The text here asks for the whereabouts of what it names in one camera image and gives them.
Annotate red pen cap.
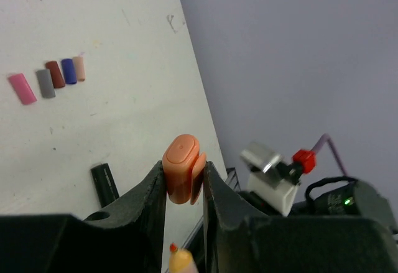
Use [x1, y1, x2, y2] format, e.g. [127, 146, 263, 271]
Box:
[45, 60, 66, 89]

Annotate orange highlighter cap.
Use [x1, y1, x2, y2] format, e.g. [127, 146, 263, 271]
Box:
[162, 134, 206, 205]

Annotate blue black highlighter marker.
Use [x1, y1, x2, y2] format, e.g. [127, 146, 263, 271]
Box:
[90, 163, 119, 208]

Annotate blue pen cap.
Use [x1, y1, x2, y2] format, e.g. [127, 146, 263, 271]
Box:
[61, 58, 77, 85]

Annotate orange highlighter marker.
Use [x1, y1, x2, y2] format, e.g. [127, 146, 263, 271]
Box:
[169, 243, 198, 273]

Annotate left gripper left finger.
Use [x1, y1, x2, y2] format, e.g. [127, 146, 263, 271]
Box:
[1, 162, 166, 272]

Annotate pink marker cap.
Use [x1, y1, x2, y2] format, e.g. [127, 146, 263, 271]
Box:
[7, 73, 37, 105]

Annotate peach pen cap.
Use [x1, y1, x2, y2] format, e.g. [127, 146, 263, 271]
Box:
[72, 56, 86, 81]

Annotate grey pen cap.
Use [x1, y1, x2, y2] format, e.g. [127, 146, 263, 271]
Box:
[36, 69, 56, 99]

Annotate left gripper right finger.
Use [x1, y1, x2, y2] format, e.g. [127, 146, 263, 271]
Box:
[203, 162, 397, 272]

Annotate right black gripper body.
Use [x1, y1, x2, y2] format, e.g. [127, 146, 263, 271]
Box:
[239, 176, 394, 219]

